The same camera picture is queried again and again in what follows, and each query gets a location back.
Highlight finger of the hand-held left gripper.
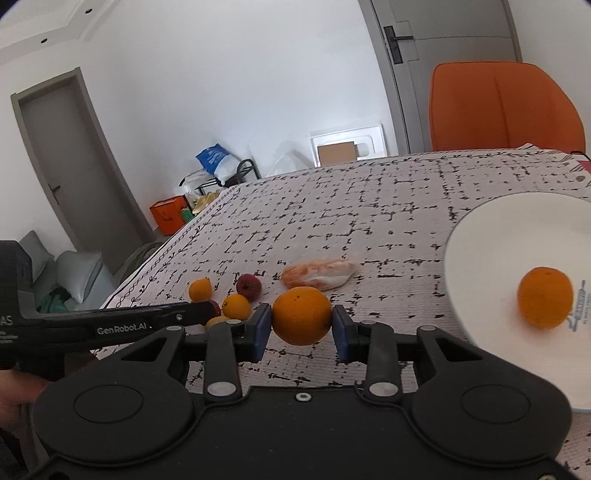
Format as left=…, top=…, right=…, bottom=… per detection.
left=157, top=300, right=223, bottom=329

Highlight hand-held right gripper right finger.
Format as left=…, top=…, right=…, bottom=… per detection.
left=331, top=305, right=499, bottom=400

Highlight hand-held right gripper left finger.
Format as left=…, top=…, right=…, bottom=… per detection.
left=95, top=304, right=273, bottom=400

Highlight large orange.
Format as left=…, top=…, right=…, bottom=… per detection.
left=271, top=286, right=333, bottom=347
left=517, top=267, right=574, bottom=330

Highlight white bowl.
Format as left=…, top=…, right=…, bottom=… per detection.
left=443, top=193, right=591, bottom=414

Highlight person's left hand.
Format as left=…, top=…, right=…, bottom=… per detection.
left=0, top=370, right=52, bottom=431

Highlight green cloth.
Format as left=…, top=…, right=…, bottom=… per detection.
left=37, top=286, right=70, bottom=315

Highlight grey sofa cushion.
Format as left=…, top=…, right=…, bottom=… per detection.
left=18, top=231, right=55, bottom=282
left=55, top=250, right=105, bottom=305

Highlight orange paper bag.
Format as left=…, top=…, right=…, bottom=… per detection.
left=149, top=196, right=188, bottom=236

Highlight white black patterned tablecloth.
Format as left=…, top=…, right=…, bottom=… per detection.
left=99, top=148, right=591, bottom=480

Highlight black metal rack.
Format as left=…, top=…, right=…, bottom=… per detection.
left=194, top=159, right=262, bottom=204

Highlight blue white plastic bag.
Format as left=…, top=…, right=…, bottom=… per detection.
left=195, top=144, right=241, bottom=183

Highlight translucent plastic bag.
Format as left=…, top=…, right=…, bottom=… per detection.
left=265, top=141, right=315, bottom=178

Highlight brown cardboard piece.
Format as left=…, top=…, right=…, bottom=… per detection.
left=317, top=142, right=358, bottom=167

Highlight white foam packaging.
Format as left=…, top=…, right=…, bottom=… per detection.
left=310, top=122, right=386, bottom=168

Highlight orange chair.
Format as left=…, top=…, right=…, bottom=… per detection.
left=428, top=61, right=586, bottom=153

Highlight grey door with frame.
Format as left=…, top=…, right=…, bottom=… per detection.
left=10, top=68, right=155, bottom=264

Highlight black door handle lock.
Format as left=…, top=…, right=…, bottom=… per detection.
left=384, top=25, right=415, bottom=64

